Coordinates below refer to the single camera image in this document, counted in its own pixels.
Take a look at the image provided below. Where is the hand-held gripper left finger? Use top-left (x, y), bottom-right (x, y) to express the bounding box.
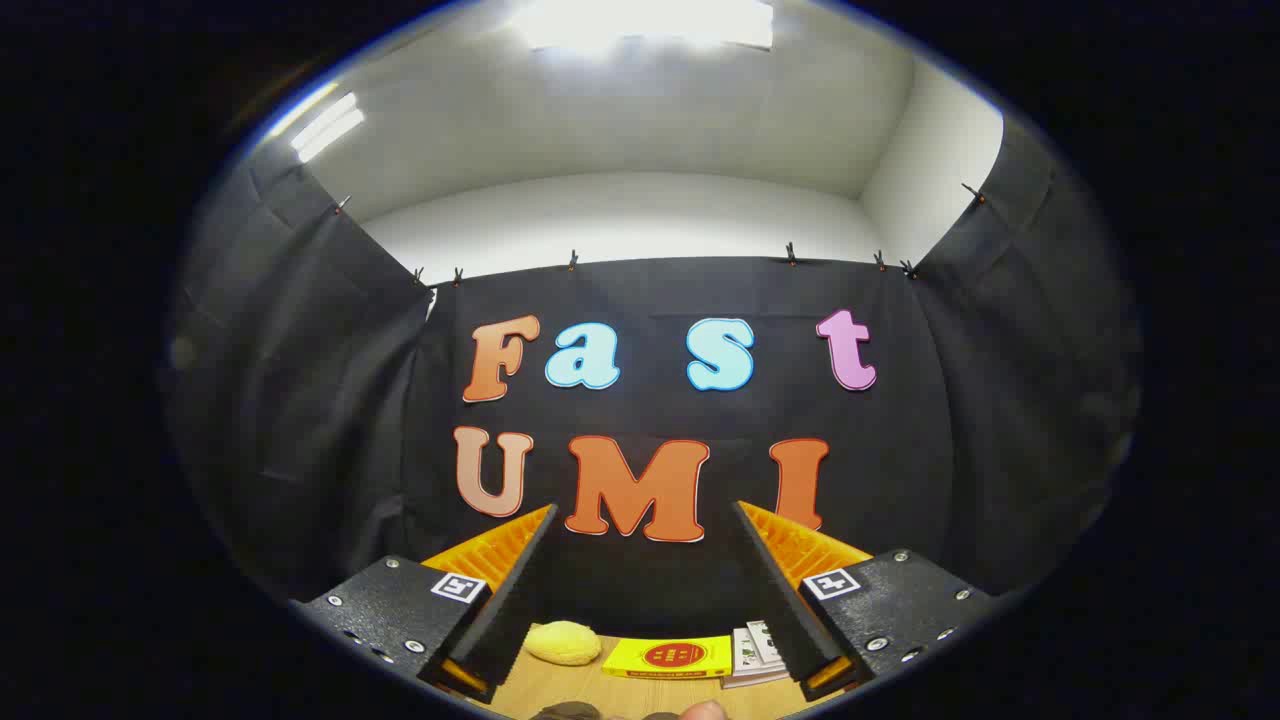
top-left (290, 503), bottom-right (559, 704)

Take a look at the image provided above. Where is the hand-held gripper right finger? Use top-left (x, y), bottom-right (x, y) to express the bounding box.
top-left (733, 500), bottom-right (1001, 701)

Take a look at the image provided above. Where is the yellow round plush bun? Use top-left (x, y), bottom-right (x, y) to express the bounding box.
top-left (523, 620), bottom-right (603, 667)

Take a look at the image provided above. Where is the yellow book with red circle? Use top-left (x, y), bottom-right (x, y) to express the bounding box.
top-left (602, 635), bottom-right (734, 681)

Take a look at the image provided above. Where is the black backdrop cloth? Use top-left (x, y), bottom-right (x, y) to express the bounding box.
top-left (165, 115), bottom-right (1141, 636)

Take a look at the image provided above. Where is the twin strip ceiling light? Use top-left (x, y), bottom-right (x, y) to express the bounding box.
top-left (290, 92), bottom-right (367, 164)

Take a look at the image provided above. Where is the large ceiling light panel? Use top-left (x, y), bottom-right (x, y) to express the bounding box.
top-left (515, 0), bottom-right (776, 53)

